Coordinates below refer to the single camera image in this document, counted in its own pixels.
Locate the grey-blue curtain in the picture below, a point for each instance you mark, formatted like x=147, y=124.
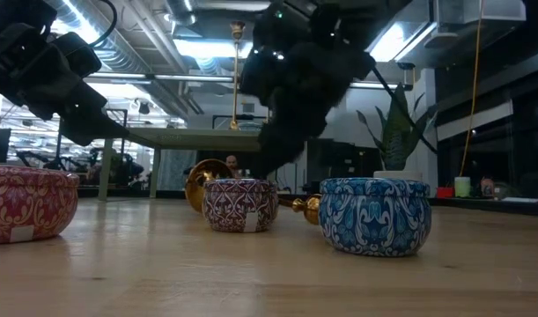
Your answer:
x=176, y=169

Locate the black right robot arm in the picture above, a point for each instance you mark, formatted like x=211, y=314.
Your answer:
x=339, y=17

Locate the black aluminium table frame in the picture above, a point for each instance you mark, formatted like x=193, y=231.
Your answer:
x=493, y=206

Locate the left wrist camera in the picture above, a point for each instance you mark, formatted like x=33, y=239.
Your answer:
x=79, y=55

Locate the snake plant in white pot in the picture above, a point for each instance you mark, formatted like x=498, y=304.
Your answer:
x=398, y=141

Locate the tall gold candlestick holder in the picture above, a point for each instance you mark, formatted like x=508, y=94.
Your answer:
x=238, y=30

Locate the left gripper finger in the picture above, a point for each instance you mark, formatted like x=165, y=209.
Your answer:
x=97, y=127
x=61, y=94

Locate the person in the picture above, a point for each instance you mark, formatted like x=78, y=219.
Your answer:
x=232, y=162

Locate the blue patterned candle tin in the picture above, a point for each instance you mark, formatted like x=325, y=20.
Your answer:
x=374, y=220

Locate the green cup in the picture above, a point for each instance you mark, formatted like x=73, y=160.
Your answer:
x=462, y=188

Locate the pink ball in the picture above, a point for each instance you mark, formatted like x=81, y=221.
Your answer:
x=31, y=202

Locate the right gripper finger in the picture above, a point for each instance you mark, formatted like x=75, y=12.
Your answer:
x=290, y=127

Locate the red box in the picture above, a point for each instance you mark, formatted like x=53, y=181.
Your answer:
x=444, y=193

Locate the medium gold candlestick holder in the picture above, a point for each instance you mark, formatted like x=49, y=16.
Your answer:
x=198, y=176

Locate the small jar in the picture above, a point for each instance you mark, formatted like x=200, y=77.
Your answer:
x=487, y=188

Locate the green perforated metal shelf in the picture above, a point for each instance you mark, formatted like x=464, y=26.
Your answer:
x=193, y=138

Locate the silver ventilation duct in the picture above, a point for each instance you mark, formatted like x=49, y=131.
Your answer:
x=127, y=57
x=180, y=11

